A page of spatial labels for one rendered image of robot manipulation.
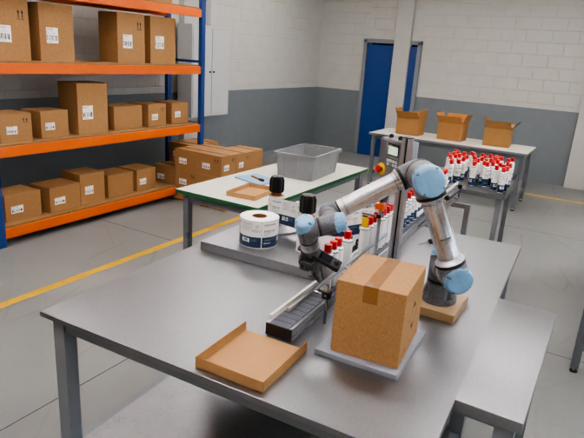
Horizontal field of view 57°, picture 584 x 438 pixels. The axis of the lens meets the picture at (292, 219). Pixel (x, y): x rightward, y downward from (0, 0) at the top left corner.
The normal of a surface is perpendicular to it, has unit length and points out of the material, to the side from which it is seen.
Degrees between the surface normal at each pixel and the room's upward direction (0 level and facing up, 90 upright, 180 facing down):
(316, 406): 0
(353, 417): 0
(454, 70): 90
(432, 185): 83
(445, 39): 90
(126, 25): 90
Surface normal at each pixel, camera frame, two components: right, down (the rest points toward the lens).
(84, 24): 0.85, 0.21
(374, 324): -0.42, 0.24
